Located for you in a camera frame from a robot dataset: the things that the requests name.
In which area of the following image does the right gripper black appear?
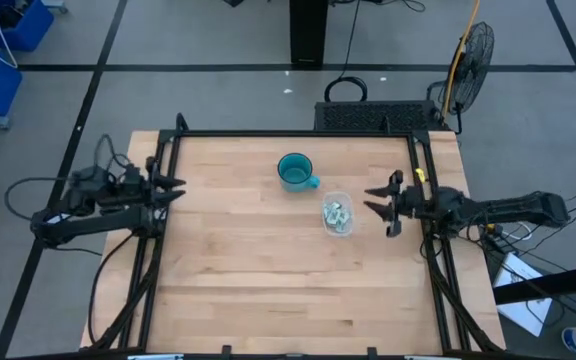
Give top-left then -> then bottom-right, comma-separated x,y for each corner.
362,169 -> 426,239

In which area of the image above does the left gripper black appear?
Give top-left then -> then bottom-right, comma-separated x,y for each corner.
121,156 -> 188,209

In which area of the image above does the clear plastic container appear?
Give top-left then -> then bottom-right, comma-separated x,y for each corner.
321,191 -> 356,238

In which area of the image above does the black perforated computer case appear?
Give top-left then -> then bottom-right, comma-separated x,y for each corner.
312,99 -> 444,134

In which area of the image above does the teal mug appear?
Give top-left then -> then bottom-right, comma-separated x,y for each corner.
276,152 -> 321,194

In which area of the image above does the black floor fan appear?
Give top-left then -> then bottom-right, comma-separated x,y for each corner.
427,21 -> 496,135

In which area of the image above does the white paper sheet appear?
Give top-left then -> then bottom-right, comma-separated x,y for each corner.
492,252 -> 554,337

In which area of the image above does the black column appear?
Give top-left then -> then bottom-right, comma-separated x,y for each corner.
289,0 -> 330,70

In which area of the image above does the black metal bar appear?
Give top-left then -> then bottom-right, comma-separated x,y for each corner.
492,262 -> 576,305

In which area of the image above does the coiled black cable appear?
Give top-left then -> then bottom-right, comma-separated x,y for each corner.
323,0 -> 369,104

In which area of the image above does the white coiled cable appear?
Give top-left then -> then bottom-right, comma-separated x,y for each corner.
496,222 -> 533,242

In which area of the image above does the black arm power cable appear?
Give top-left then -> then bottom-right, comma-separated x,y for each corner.
87,232 -> 139,346

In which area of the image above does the looped black cable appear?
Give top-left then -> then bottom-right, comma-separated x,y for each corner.
3,176 -> 77,222

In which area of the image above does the yellow cable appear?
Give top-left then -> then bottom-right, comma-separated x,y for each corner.
440,0 -> 483,121

